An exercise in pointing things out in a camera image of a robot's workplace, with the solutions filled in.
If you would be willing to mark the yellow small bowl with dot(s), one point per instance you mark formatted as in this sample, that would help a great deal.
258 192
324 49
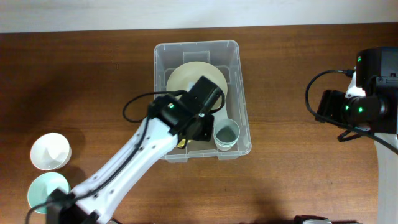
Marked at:
183 143

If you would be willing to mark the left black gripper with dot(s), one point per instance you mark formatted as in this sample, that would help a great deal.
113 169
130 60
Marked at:
207 134

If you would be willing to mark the cream paper cup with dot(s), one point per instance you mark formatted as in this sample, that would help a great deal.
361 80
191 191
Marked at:
223 147

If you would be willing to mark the clear plastic storage bin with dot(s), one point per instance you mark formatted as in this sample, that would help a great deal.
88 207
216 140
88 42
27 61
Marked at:
224 55

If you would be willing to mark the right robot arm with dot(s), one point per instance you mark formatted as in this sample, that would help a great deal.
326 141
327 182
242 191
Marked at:
368 108

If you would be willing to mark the grey paper cup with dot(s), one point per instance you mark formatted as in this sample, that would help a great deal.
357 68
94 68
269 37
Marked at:
226 130

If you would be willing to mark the cream bowl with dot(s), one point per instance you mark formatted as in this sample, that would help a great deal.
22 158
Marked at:
200 76

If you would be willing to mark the white label in bin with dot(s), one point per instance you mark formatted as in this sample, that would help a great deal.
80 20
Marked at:
220 115

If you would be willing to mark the white small bowl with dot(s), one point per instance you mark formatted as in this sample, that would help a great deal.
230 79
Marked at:
50 152

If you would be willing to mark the mint small bowl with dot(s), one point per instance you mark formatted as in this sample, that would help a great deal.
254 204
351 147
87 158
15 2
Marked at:
44 185

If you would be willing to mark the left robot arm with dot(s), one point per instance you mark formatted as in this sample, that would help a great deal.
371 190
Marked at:
172 117

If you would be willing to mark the green paper cup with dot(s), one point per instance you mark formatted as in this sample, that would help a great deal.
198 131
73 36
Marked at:
225 143

